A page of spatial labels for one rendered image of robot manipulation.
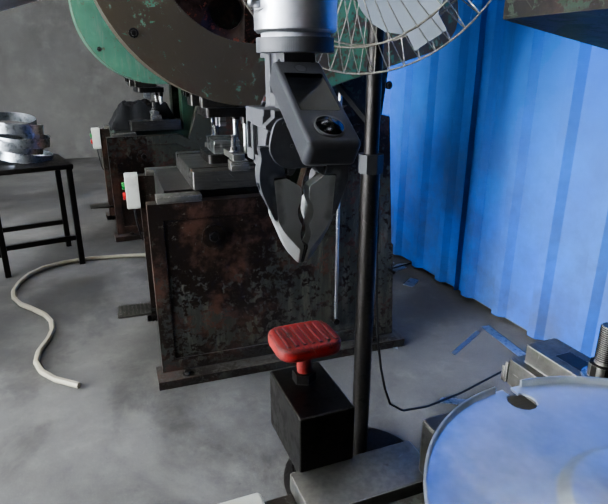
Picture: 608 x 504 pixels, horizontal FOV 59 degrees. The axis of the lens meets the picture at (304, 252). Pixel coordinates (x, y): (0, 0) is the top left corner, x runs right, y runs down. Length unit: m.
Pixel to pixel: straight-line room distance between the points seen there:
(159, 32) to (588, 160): 1.40
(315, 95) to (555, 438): 0.32
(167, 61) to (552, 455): 1.27
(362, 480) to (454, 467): 0.20
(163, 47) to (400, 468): 1.17
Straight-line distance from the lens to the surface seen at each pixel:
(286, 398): 0.58
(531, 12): 0.42
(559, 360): 0.60
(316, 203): 0.52
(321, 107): 0.46
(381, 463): 0.60
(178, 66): 1.48
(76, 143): 6.80
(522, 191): 2.26
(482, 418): 0.44
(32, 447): 1.80
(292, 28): 0.49
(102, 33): 3.19
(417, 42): 1.04
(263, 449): 1.63
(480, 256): 2.49
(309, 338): 0.57
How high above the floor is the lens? 1.03
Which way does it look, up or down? 19 degrees down
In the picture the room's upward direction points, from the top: straight up
